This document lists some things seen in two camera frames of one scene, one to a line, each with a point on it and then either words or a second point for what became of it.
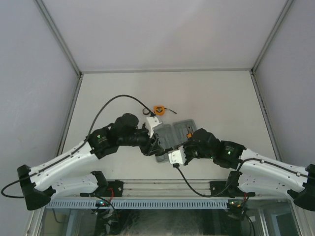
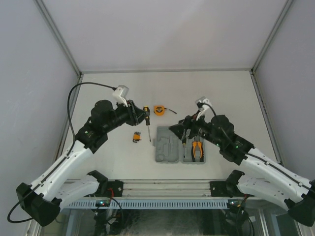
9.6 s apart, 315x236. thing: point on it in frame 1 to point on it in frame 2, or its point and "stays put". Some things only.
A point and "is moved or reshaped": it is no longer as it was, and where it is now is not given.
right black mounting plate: (218, 188) stays put
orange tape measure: (159, 110) stays put
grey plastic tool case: (171, 135) stays put
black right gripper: (185, 146) to (181, 128)
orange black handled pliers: (190, 131) is moved or reshaped
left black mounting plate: (115, 189) stays put
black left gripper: (151, 146) to (140, 114)
